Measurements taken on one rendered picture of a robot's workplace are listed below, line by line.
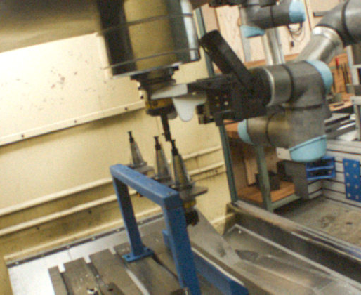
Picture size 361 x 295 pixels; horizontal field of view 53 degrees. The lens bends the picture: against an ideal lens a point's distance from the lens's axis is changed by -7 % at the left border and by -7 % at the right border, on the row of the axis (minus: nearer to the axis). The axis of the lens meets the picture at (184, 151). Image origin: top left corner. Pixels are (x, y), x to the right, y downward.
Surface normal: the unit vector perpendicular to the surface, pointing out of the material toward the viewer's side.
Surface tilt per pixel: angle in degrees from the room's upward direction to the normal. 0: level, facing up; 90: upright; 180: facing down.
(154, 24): 90
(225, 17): 90
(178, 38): 90
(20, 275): 24
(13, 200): 90
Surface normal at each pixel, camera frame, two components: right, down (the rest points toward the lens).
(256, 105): 0.37, 0.12
